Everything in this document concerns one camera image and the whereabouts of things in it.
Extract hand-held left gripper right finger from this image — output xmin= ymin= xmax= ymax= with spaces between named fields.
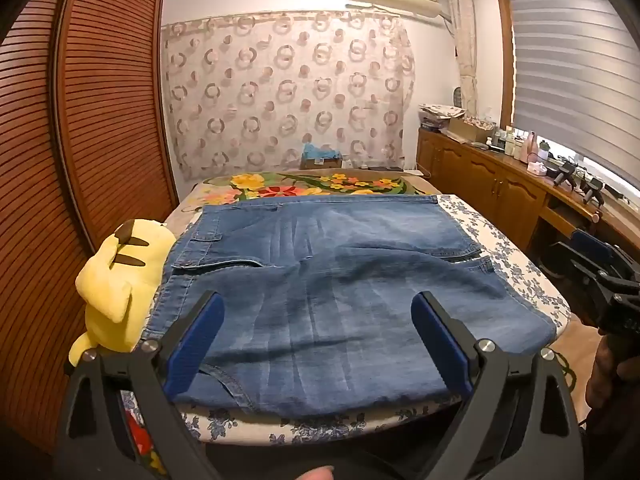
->
xmin=409 ymin=290 xmax=588 ymax=480

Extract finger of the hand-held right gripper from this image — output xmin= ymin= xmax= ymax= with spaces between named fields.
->
xmin=572 ymin=230 xmax=640 ymax=283
xmin=547 ymin=241 xmax=626 ymax=297

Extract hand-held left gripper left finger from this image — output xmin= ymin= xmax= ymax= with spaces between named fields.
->
xmin=52 ymin=290 xmax=226 ymax=480

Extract blue denim pants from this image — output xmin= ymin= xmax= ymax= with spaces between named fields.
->
xmin=142 ymin=194 xmax=558 ymax=418

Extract person's right hand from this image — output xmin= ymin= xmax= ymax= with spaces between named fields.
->
xmin=585 ymin=335 xmax=640 ymax=427

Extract black device on stand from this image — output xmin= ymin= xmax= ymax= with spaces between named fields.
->
xmin=547 ymin=160 xmax=577 ymax=187
xmin=575 ymin=177 xmax=608 ymax=207

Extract blue floral white cloth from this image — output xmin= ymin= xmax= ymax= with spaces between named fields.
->
xmin=120 ymin=194 xmax=573 ymax=448

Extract yellow plush toy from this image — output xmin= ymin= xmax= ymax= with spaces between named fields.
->
xmin=69 ymin=218 xmax=178 ymax=367

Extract group of white bottles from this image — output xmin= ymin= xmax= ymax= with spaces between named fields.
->
xmin=501 ymin=127 xmax=527 ymax=158

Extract long wooden cabinet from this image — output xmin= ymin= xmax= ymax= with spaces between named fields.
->
xmin=416 ymin=127 xmax=640 ymax=281

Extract open box with floral lining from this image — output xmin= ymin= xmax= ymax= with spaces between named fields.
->
xmin=447 ymin=117 xmax=496 ymax=143

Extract grey striped window blind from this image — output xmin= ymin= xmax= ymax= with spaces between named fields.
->
xmin=510 ymin=0 xmax=640 ymax=186

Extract colourful flower blanket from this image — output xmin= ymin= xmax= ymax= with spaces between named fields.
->
xmin=120 ymin=169 xmax=603 ymax=478

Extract brown cardboard box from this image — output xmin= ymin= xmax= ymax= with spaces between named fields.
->
xmin=300 ymin=156 xmax=343 ymax=171

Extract blue crumpled bag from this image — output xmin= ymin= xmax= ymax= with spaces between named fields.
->
xmin=301 ymin=142 xmax=341 ymax=160

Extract cream lace curtain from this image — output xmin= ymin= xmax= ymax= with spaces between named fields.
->
xmin=445 ymin=0 xmax=483 ymax=121

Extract wooden louvered wardrobe door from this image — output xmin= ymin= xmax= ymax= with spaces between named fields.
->
xmin=0 ymin=0 xmax=93 ymax=456
xmin=54 ymin=0 xmax=180 ymax=253

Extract white air deflector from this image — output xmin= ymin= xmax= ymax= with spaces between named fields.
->
xmin=347 ymin=0 xmax=443 ymax=18

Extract wooden window frame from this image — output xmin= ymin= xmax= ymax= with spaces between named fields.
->
xmin=495 ymin=0 xmax=517 ymax=131

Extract ring patterned sheer curtain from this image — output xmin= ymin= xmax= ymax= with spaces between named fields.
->
xmin=161 ymin=10 xmax=417 ymax=186

